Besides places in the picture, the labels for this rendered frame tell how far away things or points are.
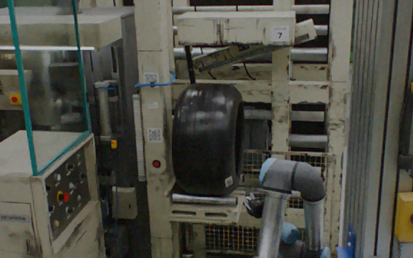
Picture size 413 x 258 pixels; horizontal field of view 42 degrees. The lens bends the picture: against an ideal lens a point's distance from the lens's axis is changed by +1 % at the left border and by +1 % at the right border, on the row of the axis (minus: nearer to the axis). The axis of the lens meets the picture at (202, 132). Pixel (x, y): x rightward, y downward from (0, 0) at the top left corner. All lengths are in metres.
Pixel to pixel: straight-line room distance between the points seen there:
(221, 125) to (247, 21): 0.60
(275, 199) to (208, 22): 1.11
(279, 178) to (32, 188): 1.00
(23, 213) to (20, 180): 0.14
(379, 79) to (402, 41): 0.11
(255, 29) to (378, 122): 1.42
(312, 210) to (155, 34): 1.13
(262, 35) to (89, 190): 1.19
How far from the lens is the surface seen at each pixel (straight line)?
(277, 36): 2.81
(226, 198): 2.75
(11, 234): 2.47
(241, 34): 2.83
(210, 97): 2.61
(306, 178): 2.10
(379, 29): 1.46
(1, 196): 2.41
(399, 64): 1.49
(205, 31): 2.86
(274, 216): 2.14
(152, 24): 2.64
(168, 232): 3.00
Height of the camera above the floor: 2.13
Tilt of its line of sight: 19 degrees down
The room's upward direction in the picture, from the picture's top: 2 degrees counter-clockwise
